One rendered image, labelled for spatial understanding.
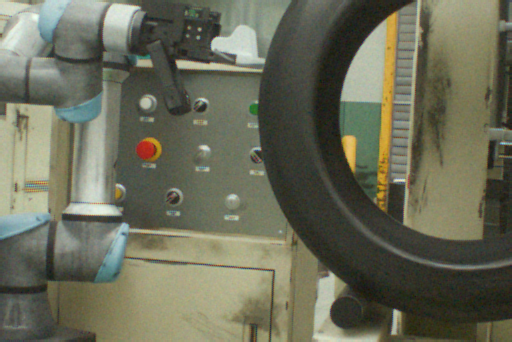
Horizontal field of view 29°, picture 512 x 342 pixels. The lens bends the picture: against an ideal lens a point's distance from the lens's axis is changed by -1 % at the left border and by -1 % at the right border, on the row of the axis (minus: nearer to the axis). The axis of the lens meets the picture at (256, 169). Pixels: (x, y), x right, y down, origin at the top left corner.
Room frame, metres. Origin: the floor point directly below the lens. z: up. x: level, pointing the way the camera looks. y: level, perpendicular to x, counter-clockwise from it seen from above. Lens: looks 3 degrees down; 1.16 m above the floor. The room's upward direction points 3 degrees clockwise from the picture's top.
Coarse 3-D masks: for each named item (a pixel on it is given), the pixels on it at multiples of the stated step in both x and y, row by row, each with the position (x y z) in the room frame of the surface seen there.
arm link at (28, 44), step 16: (16, 16) 1.86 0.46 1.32; (32, 16) 1.86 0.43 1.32; (16, 32) 1.74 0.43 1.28; (32, 32) 1.78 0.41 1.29; (0, 48) 1.62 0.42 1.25; (16, 48) 1.65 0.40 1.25; (32, 48) 1.72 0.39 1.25; (48, 48) 1.88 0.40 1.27; (0, 64) 1.55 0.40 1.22; (16, 64) 1.55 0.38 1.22; (0, 80) 1.54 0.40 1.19; (16, 80) 1.55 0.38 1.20; (0, 96) 1.56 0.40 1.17; (16, 96) 1.56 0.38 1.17
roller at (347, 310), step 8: (344, 288) 1.45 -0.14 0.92; (352, 288) 1.42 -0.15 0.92; (344, 296) 1.36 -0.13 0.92; (352, 296) 1.37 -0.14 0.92; (360, 296) 1.40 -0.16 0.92; (336, 304) 1.36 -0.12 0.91; (344, 304) 1.35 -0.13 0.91; (352, 304) 1.35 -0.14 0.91; (360, 304) 1.36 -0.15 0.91; (368, 304) 1.45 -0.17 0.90; (336, 312) 1.36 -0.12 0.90; (344, 312) 1.35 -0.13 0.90; (352, 312) 1.35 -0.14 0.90; (360, 312) 1.35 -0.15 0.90; (336, 320) 1.36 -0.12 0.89; (344, 320) 1.35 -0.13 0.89; (352, 320) 1.35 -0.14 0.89; (344, 328) 1.36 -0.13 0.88
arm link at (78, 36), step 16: (48, 0) 1.54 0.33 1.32; (64, 0) 1.53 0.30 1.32; (80, 0) 1.53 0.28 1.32; (48, 16) 1.53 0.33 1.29; (64, 16) 1.52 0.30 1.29; (80, 16) 1.51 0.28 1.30; (96, 16) 1.51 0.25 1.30; (48, 32) 1.53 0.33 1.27; (64, 32) 1.52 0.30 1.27; (80, 32) 1.52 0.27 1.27; (96, 32) 1.51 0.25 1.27; (64, 48) 1.53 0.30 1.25; (80, 48) 1.53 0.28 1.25; (96, 48) 1.53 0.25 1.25
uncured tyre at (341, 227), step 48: (336, 0) 1.35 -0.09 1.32; (384, 0) 1.61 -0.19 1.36; (288, 48) 1.37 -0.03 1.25; (336, 48) 1.62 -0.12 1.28; (288, 96) 1.36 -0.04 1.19; (336, 96) 1.63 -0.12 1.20; (288, 144) 1.36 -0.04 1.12; (336, 144) 1.63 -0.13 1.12; (288, 192) 1.38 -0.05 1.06; (336, 192) 1.35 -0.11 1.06; (336, 240) 1.35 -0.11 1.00; (384, 240) 1.34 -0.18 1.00; (432, 240) 1.59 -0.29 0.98; (480, 240) 1.59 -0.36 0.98; (384, 288) 1.35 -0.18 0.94; (432, 288) 1.32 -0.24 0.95; (480, 288) 1.31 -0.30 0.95
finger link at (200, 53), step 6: (198, 48) 1.47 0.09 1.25; (204, 48) 1.47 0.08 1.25; (186, 54) 1.49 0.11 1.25; (192, 54) 1.47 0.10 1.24; (198, 54) 1.47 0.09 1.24; (204, 54) 1.46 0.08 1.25; (210, 54) 1.47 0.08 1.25; (216, 54) 1.46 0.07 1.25; (222, 54) 1.47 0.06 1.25; (228, 54) 1.47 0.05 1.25; (234, 54) 1.47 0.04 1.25; (216, 60) 1.46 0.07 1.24; (222, 60) 1.47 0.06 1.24; (228, 60) 1.47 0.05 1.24; (234, 60) 1.47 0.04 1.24
